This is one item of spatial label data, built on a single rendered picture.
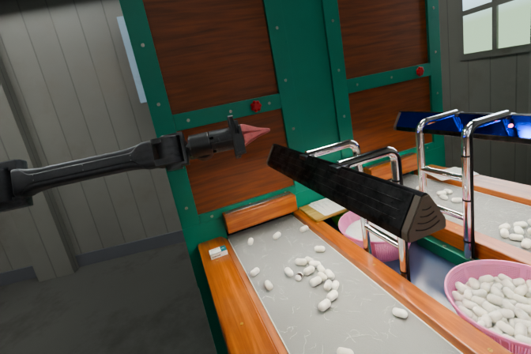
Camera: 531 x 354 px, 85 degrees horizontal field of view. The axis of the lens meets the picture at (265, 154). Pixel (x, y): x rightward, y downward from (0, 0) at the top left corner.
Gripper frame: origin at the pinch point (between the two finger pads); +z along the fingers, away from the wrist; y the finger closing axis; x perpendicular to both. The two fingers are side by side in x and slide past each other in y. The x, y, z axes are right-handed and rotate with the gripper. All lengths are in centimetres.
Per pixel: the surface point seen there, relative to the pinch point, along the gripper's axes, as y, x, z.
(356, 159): 12.8, 10.8, 16.7
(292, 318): 47.5, -3.4, -4.4
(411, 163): 20, -56, 73
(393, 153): 13.5, 8.8, 26.6
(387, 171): 21, -54, 59
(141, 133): -57, -190, -79
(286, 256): 38.6, -28.6, 0.9
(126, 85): -97, -176, -80
